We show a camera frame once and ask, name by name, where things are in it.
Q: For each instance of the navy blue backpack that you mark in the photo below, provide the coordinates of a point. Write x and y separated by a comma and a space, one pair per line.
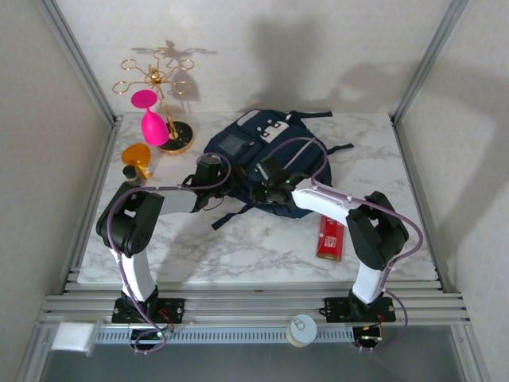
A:
238, 139

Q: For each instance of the red packet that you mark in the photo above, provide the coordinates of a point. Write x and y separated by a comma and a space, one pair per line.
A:
330, 244

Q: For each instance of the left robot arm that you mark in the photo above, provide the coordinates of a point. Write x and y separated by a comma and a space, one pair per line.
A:
129, 223

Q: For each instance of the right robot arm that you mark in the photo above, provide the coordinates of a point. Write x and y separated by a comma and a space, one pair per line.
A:
378, 231

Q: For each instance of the small dark bottle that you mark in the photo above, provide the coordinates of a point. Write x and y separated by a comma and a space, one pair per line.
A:
131, 173

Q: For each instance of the orange wine glass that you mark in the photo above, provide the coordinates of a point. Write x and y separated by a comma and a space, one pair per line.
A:
135, 154

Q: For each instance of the pink wine glass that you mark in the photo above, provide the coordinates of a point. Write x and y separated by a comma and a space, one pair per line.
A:
153, 127

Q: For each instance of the tin can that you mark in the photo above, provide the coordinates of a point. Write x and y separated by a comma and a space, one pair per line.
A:
302, 328

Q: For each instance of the black electronics board with LED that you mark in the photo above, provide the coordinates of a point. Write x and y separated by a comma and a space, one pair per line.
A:
149, 338
367, 338

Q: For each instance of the white foam block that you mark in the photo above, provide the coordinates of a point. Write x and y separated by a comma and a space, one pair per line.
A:
71, 337

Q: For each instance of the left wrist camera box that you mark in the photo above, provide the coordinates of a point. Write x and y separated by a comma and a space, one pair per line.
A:
208, 167

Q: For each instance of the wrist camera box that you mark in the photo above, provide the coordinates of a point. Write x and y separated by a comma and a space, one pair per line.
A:
272, 165
208, 167

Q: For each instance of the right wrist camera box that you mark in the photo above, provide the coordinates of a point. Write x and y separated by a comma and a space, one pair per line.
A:
272, 165

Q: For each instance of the aluminium frame cross rail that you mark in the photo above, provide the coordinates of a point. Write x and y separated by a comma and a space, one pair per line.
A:
254, 304

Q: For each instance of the aluminium side rail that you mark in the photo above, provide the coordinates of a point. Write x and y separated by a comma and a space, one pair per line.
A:
405, 143
93, 199

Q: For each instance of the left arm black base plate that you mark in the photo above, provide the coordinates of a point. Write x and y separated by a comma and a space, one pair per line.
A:
175, 308

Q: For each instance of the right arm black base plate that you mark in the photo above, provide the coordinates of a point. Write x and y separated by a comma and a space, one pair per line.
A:
336, 308

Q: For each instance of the aluminium frame post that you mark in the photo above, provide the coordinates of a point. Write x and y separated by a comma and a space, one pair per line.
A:
429, 55
79, 59

